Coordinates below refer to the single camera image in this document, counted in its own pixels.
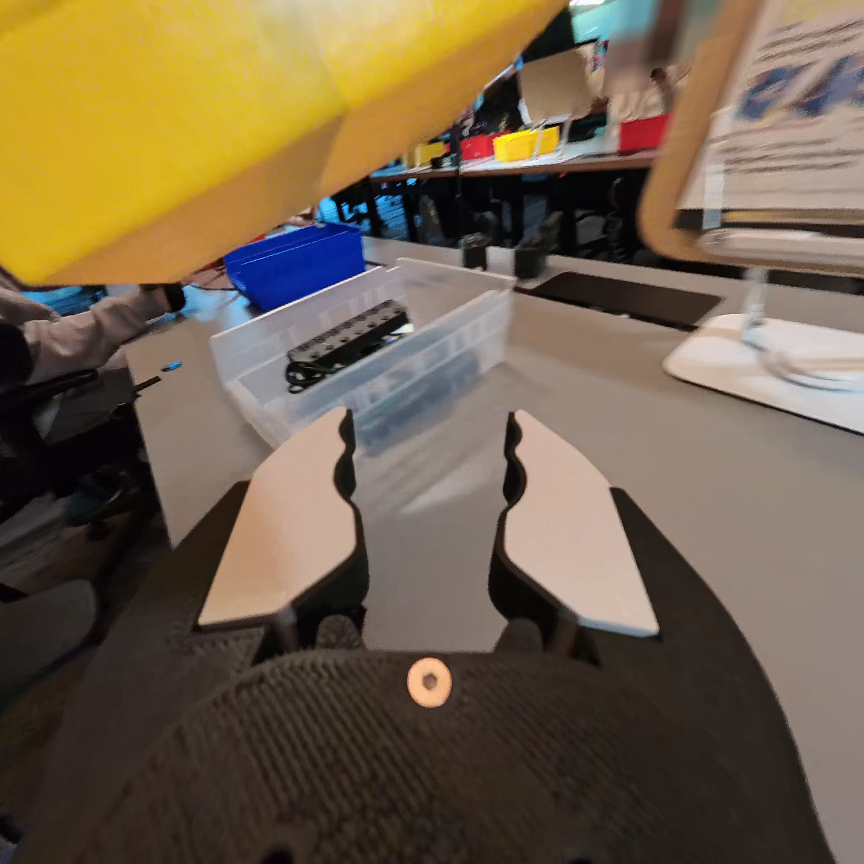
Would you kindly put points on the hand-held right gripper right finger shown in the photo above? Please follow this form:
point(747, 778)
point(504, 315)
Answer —
point(574, 533)

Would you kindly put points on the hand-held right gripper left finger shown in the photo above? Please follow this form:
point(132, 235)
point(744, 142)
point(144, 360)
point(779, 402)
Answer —
point(290, 533)

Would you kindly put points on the clear plastic bin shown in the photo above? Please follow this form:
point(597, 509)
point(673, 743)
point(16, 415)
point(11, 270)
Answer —
point(459, 331)

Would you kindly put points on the large yellow plastic bin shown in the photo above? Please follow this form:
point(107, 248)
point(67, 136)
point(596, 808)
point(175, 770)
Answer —
point(169, 101)

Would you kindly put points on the grey desk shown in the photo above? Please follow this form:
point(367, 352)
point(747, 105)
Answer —
point(675, 506)

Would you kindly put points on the white board stand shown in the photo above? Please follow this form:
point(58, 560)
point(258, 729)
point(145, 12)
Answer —
point(742, 364)

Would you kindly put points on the blue plastic bin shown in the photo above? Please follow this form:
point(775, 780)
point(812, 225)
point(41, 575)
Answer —
point(297, 266)

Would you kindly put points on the tall black power adapter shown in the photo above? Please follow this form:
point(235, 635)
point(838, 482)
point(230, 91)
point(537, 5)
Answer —
point(528, 258)

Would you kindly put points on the small black power adapter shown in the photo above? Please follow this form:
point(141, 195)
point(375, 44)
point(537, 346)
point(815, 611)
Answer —
point(474, 251)

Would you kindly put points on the background work table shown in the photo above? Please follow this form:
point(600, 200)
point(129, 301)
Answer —
point(574, 160)

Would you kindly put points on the wide yellow storage bin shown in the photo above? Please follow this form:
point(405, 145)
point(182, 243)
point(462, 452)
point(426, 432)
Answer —
point(523, 145)

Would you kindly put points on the small red storage bin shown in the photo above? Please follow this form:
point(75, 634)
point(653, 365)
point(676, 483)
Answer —
point(478, 147)

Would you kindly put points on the small yellow storage bin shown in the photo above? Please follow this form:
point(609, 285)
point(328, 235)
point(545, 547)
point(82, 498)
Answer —
point(430, 155)

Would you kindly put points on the big red storage bin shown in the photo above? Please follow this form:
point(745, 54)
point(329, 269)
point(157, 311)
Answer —
point(644, 133)

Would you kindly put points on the brown cardboard sheet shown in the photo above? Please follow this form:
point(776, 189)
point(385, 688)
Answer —
point(553, 84)

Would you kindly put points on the printed instruction sheet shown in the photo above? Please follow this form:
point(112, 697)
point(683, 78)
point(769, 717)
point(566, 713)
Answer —
point(790, 101)

